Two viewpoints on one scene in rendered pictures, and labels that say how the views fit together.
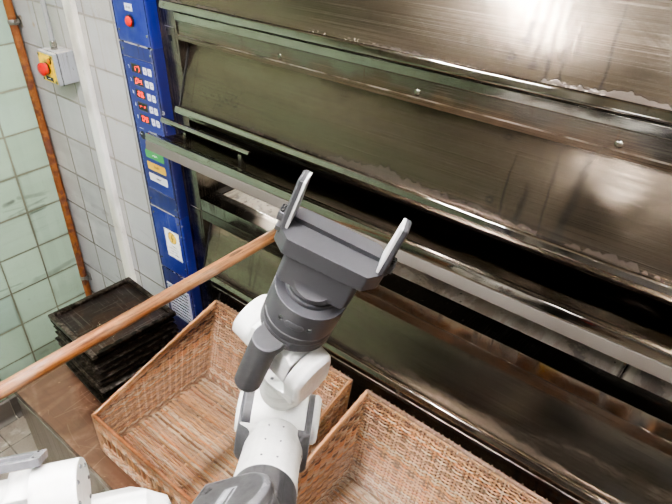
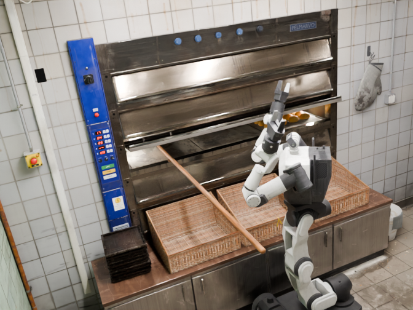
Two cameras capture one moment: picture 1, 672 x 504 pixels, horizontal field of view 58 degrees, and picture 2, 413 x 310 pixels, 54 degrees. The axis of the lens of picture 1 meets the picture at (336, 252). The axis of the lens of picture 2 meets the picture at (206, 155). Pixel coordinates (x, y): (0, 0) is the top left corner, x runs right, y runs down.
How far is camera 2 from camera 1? 255 cm
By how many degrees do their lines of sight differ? 55
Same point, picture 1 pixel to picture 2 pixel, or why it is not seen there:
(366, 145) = (201, 111)
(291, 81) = (168, 106)
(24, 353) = not seen: outside the picture
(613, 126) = (254, 78)
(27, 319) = not seen: outside the picture
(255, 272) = (161, 184)
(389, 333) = (216, 166)
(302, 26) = (178, 87)
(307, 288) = (283, 99)
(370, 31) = (199, 80)
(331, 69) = (185, 95)
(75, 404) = (137, 282)
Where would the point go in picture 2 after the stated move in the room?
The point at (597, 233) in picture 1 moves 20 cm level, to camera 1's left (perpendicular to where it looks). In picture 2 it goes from (259, 100) to (249, 107)
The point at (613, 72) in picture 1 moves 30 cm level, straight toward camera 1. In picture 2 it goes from (252, 68) to (283, 71)
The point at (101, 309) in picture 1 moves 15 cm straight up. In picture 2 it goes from (115, 243) to (110, 224)
